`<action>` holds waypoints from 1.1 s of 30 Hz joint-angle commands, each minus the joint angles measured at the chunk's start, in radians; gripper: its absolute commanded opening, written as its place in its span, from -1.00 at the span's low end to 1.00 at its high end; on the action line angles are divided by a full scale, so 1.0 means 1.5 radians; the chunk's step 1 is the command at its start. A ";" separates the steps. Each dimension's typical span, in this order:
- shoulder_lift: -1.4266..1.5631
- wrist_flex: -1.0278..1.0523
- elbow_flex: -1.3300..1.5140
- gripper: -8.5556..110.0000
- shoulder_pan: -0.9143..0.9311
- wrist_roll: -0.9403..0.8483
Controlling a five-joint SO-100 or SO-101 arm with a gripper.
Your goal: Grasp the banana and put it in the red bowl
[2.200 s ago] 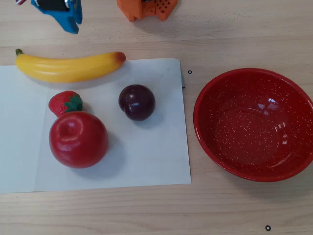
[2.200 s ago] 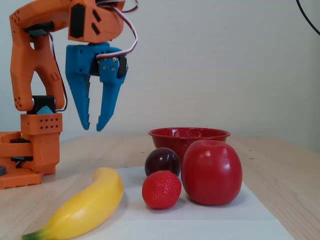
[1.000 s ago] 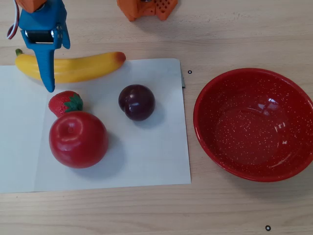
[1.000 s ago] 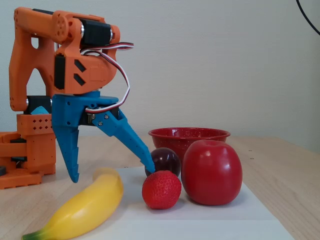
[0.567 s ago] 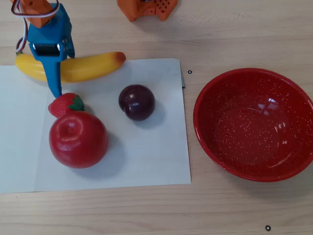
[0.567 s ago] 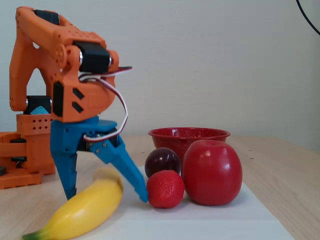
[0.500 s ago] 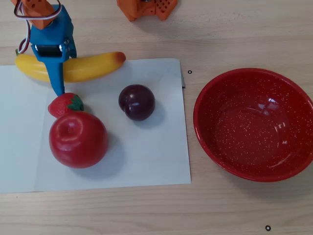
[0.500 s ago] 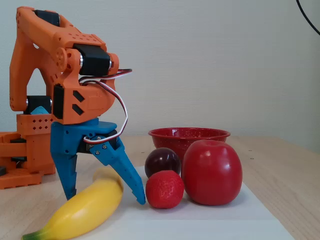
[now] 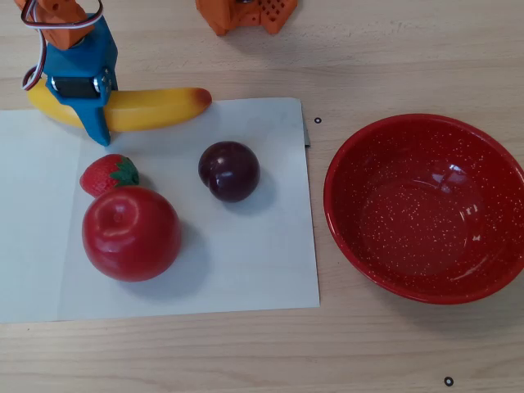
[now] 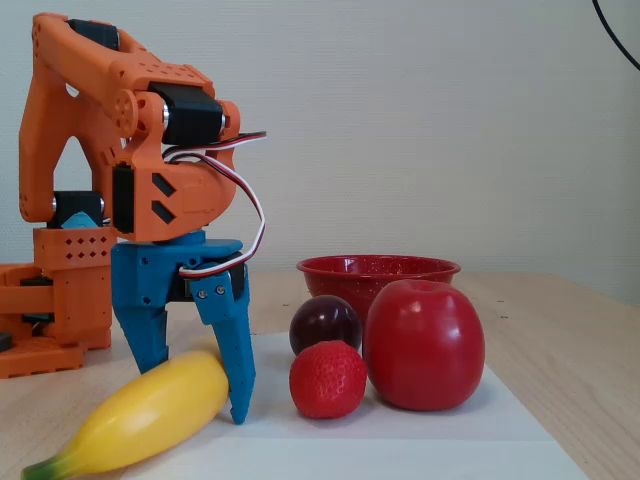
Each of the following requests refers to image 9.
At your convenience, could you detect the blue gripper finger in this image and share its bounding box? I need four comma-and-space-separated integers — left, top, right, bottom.
76, 105, 113, 147

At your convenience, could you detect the blue gripper body with servo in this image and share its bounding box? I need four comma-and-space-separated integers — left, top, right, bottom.
43, 14, 120, 109

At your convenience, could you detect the yellow toy banana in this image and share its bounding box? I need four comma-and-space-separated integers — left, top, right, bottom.
26, 77, 213, 133

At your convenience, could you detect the orange robot base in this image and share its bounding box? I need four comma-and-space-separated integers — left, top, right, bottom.
195, 0, 299, 37

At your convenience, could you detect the red speckled bowl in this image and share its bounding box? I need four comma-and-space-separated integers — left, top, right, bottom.
323, 113, 524, 305

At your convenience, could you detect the red toy strawberry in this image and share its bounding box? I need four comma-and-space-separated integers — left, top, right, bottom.
79, 153, 141, 200

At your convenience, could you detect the red toy apple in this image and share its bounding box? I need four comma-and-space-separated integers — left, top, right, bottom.
81, 186, 183, 282

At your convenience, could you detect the dark purple toy plum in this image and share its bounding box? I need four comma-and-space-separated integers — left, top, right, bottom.
197, 141, 261, 203

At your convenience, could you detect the white paper sheet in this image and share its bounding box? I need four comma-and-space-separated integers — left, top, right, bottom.
0, 97, 321, 324

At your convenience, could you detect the white red black servo cable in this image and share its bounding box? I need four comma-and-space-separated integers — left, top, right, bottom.
20, 0, 104, 92

